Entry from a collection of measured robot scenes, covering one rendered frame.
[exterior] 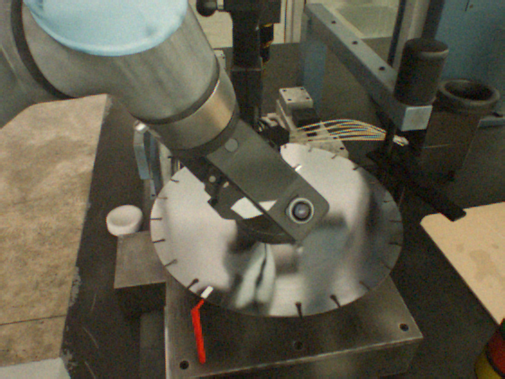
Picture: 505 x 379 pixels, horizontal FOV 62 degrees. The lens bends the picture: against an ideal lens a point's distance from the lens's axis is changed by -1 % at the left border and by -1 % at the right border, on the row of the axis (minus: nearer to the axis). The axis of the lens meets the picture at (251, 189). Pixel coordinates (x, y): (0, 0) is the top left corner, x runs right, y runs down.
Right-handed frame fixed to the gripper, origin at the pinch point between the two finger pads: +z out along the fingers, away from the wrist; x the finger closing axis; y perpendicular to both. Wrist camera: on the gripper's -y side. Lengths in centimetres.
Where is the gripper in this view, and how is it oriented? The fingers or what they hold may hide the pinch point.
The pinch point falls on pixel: (265, 207)
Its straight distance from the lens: 51.2
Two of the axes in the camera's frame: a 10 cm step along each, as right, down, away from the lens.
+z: 2.5, 3.7, 9.0
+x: -7.1, 7.0, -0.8
